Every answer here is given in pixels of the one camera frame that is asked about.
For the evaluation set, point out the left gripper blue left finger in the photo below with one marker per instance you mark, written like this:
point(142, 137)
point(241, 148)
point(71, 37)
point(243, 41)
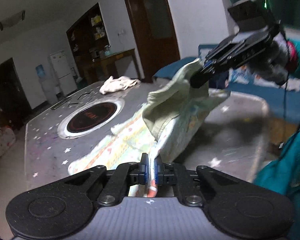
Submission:
point(116, 183)

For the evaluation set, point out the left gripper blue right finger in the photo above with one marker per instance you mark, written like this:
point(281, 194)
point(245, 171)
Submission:
point(185, 183)

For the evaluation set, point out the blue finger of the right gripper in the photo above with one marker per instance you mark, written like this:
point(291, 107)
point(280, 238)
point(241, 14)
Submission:
point(217, 59)
point(213, 76)

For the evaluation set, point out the green patterned children's jacket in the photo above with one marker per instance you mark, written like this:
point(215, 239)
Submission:
point(163, 126)

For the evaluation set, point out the pink children's folding tent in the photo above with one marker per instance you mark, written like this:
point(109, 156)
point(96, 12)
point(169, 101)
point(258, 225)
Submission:
point(7, 139)

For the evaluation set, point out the gloved right hand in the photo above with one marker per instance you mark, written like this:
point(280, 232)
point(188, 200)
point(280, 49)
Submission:
point(277, 62)

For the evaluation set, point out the round black induction cooktop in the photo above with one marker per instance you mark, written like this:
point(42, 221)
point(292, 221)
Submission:
point(90, 117)

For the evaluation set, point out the brown wooden side door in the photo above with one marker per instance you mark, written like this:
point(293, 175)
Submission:
point(154, 34)

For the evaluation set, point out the blue sofa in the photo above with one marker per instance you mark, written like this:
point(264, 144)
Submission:
point(284, 102)

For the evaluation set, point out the cream garment with number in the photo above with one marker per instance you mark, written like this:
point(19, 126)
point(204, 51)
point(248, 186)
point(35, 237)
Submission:
point(112, 85)

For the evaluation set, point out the wooden side table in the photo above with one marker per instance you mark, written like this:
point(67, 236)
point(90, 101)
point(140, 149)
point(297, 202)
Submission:
point(107, 65)

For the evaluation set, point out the teal glass jar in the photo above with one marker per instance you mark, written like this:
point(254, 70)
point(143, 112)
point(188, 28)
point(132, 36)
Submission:
point(107, 50)

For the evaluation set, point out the dark flat bar on table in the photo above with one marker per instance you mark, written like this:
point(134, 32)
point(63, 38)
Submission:
point(60, 103)

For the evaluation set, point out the white water dispenser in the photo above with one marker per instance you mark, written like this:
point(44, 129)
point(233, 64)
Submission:
point(47, 84)

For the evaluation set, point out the dark wooden display shelf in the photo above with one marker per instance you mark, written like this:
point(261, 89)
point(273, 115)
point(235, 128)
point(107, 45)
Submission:
point(87, 36)

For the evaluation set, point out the white refrigerator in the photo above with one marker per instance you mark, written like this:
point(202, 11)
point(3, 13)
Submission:
point(63, 72)

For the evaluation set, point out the dark wooden entrance door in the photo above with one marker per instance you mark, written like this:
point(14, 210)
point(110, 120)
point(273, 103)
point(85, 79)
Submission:
point(13, 100)

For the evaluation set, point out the black wire hanger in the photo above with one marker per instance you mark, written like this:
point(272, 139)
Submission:
point(82, 100)

